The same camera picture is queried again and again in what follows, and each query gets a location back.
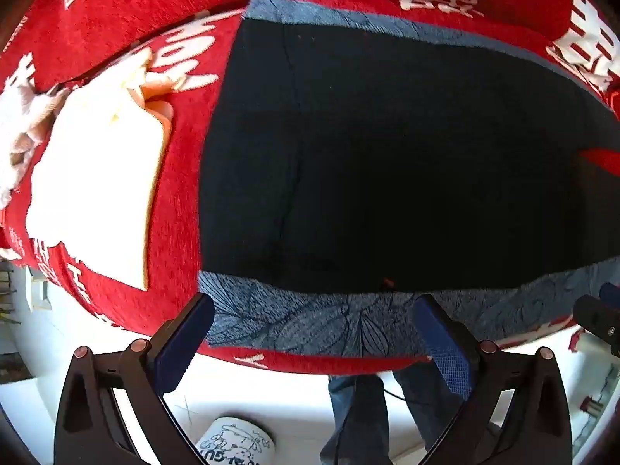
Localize white cartoon printed bucket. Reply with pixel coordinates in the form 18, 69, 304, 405
195, 417, 276, 465

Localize cream folded cloth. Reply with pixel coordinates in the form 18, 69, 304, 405
25, 48, 171, 291

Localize black pants with blue trim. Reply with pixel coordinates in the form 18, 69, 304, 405
199, 0, 619, 358

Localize red sofa cover white characters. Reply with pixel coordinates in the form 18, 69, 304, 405
1, 0, 619, 374

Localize blue jeans legs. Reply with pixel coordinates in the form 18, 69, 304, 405
320, 362, 462, 465

